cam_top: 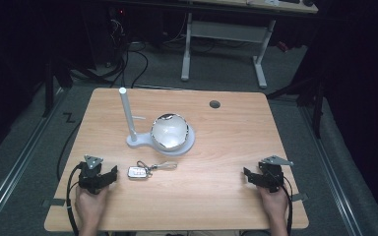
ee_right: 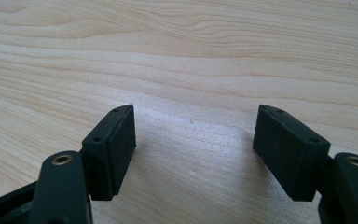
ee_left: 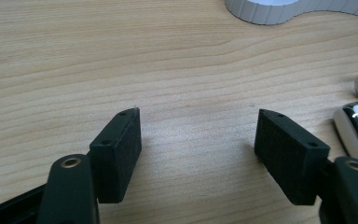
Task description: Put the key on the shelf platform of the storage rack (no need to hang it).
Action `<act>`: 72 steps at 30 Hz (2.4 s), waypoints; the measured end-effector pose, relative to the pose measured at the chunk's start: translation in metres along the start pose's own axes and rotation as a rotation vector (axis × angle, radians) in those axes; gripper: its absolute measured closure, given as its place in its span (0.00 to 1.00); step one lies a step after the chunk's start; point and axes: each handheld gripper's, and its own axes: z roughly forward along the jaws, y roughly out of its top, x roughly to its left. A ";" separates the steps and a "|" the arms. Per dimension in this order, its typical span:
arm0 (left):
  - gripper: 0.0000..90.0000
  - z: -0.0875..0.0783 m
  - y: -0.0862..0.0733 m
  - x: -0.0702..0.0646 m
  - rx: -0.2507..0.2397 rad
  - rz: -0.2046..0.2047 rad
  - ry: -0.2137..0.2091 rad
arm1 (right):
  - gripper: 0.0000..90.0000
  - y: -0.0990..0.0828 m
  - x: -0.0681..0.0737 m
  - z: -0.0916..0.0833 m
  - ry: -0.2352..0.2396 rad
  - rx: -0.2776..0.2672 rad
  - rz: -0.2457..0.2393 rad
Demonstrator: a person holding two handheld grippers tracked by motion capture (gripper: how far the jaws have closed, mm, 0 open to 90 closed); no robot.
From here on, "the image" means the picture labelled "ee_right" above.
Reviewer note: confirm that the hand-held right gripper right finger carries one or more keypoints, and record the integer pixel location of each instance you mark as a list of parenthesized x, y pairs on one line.
[(289, 152)]

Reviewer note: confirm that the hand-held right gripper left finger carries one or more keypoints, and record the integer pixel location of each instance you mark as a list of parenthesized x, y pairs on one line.
[(108, 155)]

